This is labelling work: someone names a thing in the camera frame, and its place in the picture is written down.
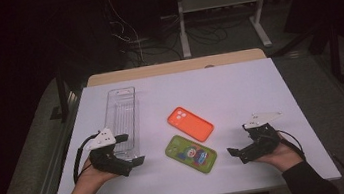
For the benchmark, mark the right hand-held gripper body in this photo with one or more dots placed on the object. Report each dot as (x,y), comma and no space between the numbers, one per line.
(263,142)

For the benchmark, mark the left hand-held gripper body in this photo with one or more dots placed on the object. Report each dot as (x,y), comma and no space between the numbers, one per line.
(108,162)

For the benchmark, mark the clear plastic rack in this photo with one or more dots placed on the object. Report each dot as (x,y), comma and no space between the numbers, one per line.
(123,113)

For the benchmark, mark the green cartoon phone case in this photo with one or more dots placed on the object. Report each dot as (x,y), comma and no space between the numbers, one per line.
(191,154)

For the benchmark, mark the orange phone case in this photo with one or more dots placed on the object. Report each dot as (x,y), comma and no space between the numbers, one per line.
(190,124)

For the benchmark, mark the person's left hand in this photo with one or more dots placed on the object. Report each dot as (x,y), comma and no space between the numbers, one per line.
(90,181)

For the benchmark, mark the person's right hand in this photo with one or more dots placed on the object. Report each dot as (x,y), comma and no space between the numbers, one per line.
(285,157)

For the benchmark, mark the white table mat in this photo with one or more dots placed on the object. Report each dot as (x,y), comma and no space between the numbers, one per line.
(226,90)

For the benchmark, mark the black metal stand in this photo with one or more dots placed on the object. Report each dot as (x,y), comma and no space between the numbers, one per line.
(62,91)
(336,55)

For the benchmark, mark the wooden table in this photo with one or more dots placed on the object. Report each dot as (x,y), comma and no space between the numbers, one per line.
(172,67)

